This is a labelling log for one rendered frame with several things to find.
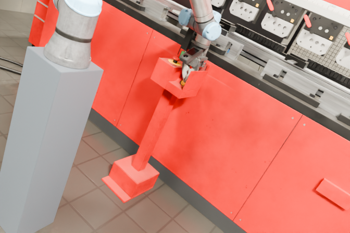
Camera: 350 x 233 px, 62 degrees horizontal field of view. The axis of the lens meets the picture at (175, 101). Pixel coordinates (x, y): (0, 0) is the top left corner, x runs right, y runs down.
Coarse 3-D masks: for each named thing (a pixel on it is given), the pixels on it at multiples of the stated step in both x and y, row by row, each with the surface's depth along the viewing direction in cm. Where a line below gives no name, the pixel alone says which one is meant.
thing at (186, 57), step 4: (192, 48) 135; (196, 48) 135; (200, 48) 135; (188, 52) 134; (192, 52) 134; (196, 52) 134; (200, 52) 135; (180, 56) 132; (184, 56) 131; (188, 56) 131; (192, 56) 132; (196, 56) 134; (184, 60) 131; (188, 60) 131
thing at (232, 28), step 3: (222, 21) 186; (225, 21) 186; (228, 21) 190; (219, 24) 179; (222, 24) 186; (225, 24) 185; (228, 24) 184; (231, 24) 186; (234, 24) 190; (222, 27) 186; (225, 27) 185; (228, 27) 184; (231, 27) 185; (234, 27) 189; (228, 30) 185; (231, 30) 188; (234, 30) 192
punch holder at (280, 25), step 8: (280, 0) 146; (280, 8) 147; (288, 8) 145; (296, 8) 143; (280, 16) 147; (288, 16) 145; (296, 16) 143; (264, 24) 151; (272, 24) 149; (280, 24) 149; (288, 24) 145; (296, 24) 150; (272, 32) 150; (280, 32) 148; (288, 32) 146
